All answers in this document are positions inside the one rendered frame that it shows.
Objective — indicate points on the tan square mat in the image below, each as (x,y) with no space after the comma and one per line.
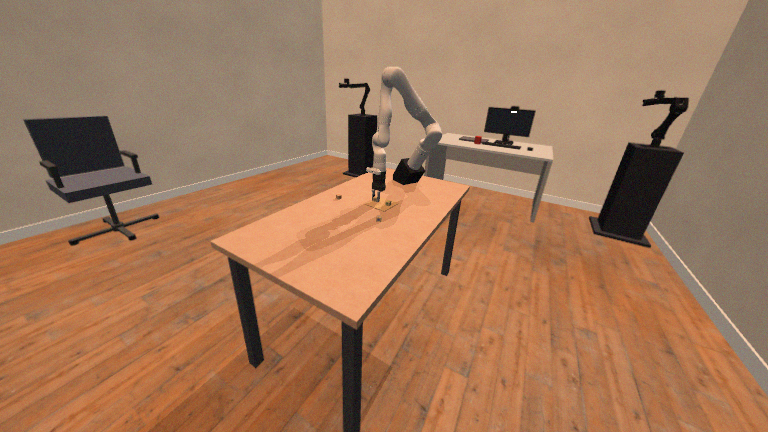
(381,204)

